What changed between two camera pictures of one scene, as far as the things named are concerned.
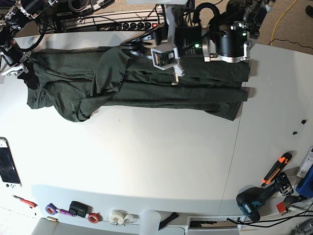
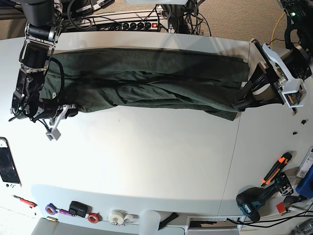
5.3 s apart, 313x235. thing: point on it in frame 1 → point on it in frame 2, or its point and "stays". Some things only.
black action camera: (79, 209) stays
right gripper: (189, 40) → (262, 73)
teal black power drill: (249, 200) stays
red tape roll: (94, 217) stays
